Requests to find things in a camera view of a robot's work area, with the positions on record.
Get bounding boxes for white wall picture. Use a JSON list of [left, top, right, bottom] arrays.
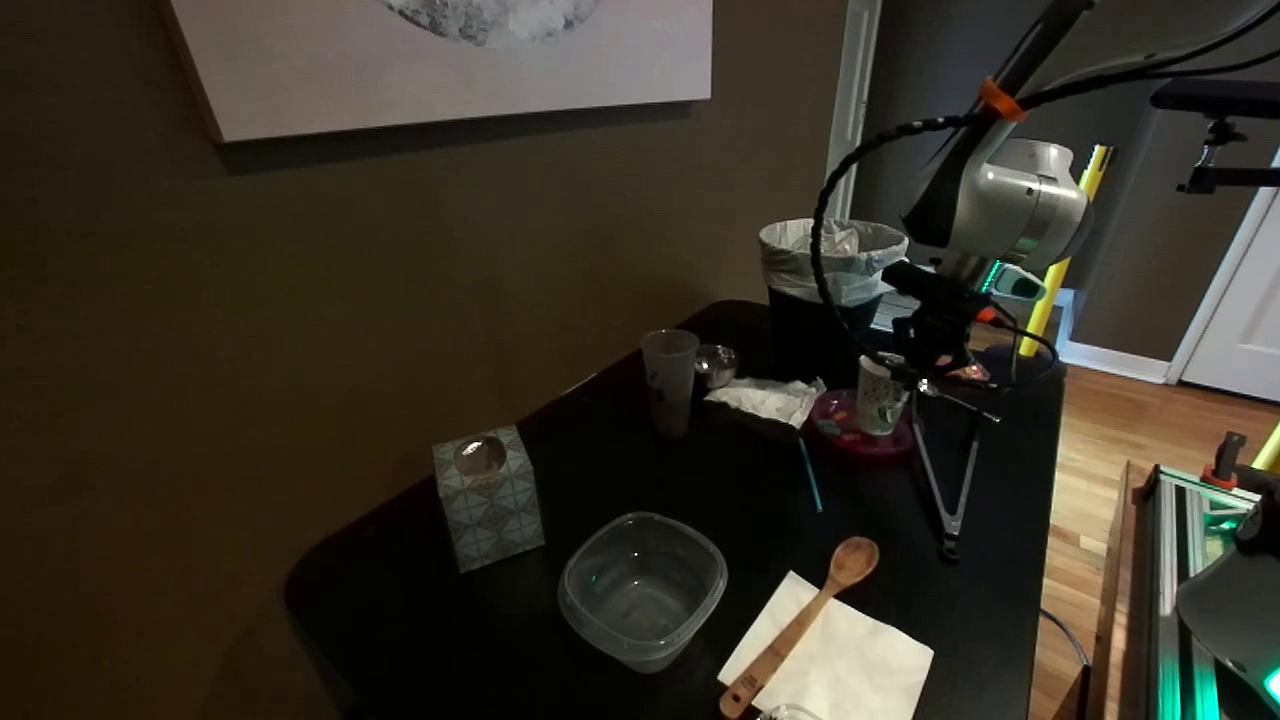
[[165, 0, 716, 148]]

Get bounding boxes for blue pencil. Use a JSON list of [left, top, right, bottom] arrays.
[[794, 433, 828, 516]]

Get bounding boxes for white printed paper cup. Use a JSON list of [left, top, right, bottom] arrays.
[[854, 353, 914, 441]]

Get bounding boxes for translucent plastic tumbler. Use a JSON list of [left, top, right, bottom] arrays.
[[635, 324, 704, 445]]

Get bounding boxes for wooden spoon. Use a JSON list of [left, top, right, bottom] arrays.
[[716, 532, 884, 720]]

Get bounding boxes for flat white paper napkin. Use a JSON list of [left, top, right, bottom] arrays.
[[713, 568, 940, 720]]

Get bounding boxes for black diagonal pole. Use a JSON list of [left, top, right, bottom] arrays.
[[900, 0, 1101, 252]]

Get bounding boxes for patterned tissue box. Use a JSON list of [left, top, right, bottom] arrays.
[[429, 424, 548, 577]]

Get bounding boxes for yellow pole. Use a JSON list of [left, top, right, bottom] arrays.
[[1017, 140, 1115, 359]]

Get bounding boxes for small metal bowl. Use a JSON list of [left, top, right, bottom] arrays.
[[691, 339, 745, 398]]

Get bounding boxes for white trash bag liner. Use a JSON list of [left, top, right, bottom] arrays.
[[756, 217, 914, 307]]

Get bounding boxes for black orange clamp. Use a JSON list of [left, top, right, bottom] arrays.
[[1206, 428, 1256, 493]]

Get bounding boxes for orange tape wrap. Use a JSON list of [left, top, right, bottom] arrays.
[[971, 76, 1027, 127]]

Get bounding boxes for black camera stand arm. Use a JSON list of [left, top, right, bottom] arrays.
[[1150, 76, 1280, 195]]

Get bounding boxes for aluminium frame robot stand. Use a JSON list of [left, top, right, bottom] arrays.
[[1115, 457, 1280, 720]]

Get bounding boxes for black trash can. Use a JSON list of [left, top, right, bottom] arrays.
[[765, 286, 892, 391]]

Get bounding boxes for crumpled white tissue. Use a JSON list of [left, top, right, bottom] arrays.
[[699, 374, 828, 433]]

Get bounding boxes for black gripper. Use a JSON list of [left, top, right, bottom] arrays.
[[854, 255, 999, 402]]

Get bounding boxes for white door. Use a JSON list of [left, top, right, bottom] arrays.
[[1178, 144, 1280, 405]]

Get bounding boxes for black cable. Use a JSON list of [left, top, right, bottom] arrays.
[[807, 0, 1280, 391]]

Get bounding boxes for metal kitchen tongs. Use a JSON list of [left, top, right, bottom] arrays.
[[908, 376, 1007, 558]]

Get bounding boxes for clear plastic food container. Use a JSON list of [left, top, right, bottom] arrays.
[[558, 507, 731, 677]]

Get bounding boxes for purple plastic plate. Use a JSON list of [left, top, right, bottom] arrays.
[[807, 389, 924, 465]]

